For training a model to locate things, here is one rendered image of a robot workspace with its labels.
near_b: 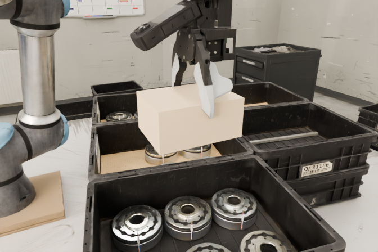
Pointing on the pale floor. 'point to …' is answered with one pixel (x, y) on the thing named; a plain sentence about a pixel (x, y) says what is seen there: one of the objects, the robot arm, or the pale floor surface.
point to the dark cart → (279, 67)
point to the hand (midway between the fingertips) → (188, 106)
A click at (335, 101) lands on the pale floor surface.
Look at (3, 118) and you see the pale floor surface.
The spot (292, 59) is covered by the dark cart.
